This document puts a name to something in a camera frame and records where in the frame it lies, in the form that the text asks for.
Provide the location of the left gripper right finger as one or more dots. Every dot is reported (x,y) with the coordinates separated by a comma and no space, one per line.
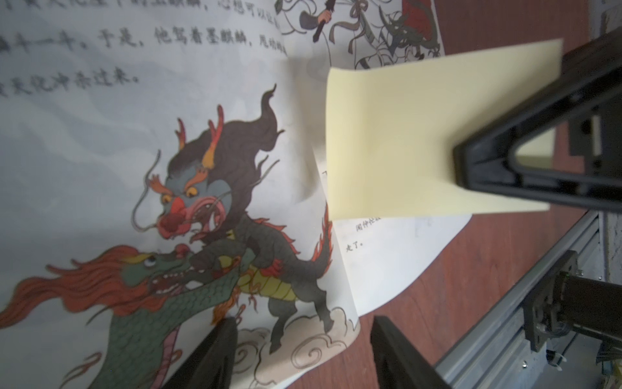
(398,363)

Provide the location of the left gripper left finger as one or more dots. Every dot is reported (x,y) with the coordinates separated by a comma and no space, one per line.
(210,366)

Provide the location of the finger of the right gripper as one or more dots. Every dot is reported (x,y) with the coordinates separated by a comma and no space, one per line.
(562,146)

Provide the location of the illustrated picture book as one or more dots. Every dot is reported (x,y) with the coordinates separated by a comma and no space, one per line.
(160,173)

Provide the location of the aluminium front frame rail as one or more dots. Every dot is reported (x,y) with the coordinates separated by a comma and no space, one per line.
(503,350)

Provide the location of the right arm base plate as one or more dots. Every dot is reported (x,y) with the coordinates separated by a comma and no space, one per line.
(551,308)

